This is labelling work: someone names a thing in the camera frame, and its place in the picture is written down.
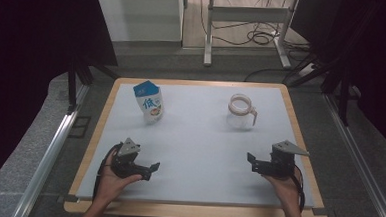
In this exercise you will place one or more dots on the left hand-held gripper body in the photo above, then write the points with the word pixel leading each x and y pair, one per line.
pixel 129 148

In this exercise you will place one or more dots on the black metal stand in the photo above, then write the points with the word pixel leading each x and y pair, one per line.
pixel 343 96
pixel 72 85

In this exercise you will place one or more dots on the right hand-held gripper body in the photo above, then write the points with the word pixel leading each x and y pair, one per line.
pixel 281 163

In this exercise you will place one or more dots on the person's left hand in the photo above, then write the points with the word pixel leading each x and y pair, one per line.
pixel 108 184

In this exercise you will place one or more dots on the blue and white milk pouch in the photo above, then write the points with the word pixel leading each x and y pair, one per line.
pixel 151 106

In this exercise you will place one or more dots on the white metal desk frame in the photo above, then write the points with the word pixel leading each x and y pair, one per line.
pixel 246 14

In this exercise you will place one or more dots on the aluminium floor rail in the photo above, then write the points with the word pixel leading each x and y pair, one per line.
pixel 48 157

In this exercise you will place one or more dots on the white power strip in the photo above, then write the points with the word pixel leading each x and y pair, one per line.
pixel 305 70

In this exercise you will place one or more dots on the person's right hand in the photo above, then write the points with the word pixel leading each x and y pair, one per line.
pixel 288 192

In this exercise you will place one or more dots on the clear jar with beige rim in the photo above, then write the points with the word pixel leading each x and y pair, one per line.
pixel 239 106

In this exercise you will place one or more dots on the white cabinet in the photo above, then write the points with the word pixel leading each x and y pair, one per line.
pixel 139 15

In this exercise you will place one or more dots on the white table mat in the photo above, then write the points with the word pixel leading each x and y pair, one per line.
pixel 195 145

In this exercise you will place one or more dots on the clear plastic round lid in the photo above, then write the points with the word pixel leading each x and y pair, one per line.
pixel 361 167

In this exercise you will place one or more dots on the black square floor frame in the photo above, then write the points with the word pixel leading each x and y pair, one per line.
pixel 79 127

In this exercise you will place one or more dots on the black curtain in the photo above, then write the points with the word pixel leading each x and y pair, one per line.
pixel 377 48
pixel 34 46

